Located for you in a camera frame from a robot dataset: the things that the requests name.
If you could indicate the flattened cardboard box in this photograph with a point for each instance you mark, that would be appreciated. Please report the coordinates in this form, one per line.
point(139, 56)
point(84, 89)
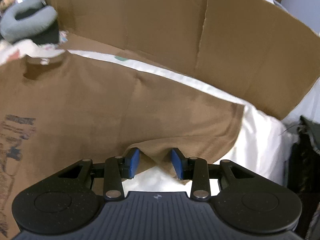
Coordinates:
point(162, 15)

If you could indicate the brown printed t-shirt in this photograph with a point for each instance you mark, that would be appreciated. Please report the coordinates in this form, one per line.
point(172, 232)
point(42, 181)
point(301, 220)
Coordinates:
point(100, 105)

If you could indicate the black folded cloth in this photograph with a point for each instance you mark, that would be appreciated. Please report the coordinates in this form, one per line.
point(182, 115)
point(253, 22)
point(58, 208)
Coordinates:
point(305, 167)

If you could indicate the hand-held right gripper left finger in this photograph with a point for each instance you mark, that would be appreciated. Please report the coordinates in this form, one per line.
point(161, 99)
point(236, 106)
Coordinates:
point(133, 162)

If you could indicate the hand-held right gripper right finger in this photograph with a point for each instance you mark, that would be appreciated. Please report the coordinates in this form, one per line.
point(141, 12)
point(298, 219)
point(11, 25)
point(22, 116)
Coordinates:
point(176, 163)

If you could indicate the black cloth under neck pillow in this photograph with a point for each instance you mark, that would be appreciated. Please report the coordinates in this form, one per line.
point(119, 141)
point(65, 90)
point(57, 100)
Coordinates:
point(50, 36)

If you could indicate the bear print bedsheet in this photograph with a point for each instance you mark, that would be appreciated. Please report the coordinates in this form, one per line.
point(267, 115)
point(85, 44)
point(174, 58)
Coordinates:
point(262, 140)

